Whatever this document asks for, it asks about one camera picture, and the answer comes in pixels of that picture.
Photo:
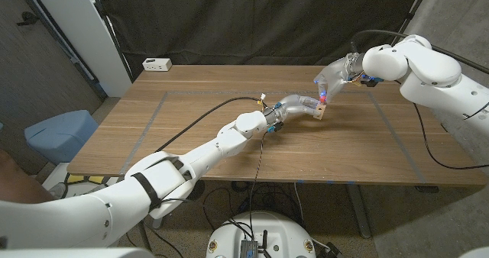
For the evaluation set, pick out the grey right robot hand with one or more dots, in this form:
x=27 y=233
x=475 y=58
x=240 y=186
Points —
x=338 y=76

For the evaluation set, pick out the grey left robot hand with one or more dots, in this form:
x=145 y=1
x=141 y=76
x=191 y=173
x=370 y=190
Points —
x=292 y=105

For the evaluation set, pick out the small wooden block with holes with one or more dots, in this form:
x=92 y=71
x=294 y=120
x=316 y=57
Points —
x=320 y=111

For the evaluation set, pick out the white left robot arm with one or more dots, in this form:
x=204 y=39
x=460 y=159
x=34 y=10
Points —
x=153 y=193

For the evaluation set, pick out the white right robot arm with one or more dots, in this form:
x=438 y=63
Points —
x=435 y=78

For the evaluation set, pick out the black backdrop stand pole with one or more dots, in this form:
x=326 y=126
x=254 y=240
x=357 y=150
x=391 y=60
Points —
x=112 y=36
x=407 y=19

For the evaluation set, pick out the black curtain backdrop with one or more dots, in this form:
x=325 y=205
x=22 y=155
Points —
x=260 y=21

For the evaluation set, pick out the grey table leg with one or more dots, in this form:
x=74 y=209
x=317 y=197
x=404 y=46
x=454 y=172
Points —
x=359 y=212

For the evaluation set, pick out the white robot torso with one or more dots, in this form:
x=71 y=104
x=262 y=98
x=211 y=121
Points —
x=279 y=231

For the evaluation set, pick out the black round floor fan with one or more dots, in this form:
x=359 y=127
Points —
x=198 y=191

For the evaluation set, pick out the white power strip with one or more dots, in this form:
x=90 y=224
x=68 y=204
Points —
x=156 y=64

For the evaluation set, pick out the grey electronics module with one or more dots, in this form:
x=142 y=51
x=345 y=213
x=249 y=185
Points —
x=249 y=249

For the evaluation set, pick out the white cabinet panel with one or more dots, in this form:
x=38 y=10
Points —
x=84 y=33

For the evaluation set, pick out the blue padded stool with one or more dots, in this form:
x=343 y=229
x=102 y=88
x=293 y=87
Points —
x=61 y=134

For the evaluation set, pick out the person's bare leg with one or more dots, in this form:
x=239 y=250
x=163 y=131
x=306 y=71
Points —
x=19 y=185

